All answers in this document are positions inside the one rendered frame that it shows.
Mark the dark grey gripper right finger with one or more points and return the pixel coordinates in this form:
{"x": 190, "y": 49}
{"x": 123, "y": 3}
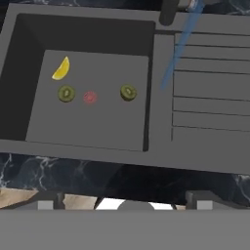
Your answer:
{"x": 190, "y": 200}

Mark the dark grey sink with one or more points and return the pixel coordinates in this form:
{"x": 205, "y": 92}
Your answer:
{"x": 201, "y": 146}

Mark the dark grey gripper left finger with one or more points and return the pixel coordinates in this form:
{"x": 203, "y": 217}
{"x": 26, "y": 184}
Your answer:
{"x": 59, "y": 200}

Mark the green kiwi half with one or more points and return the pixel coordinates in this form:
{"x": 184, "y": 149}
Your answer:
{"x": 128, "y": 92}
{"x": 66, "y": 93}

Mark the red sink drain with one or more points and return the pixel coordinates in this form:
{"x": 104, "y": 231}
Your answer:
{"x": 90, "y": 97}

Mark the dark grey sink faucet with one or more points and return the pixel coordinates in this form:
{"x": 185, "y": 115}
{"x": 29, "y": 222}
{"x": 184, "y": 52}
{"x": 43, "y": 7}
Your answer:
{"x": 168, "y": 13}

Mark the yellow lemon wedge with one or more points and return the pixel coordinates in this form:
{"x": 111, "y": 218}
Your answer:
{"x": 62, "y": 71}

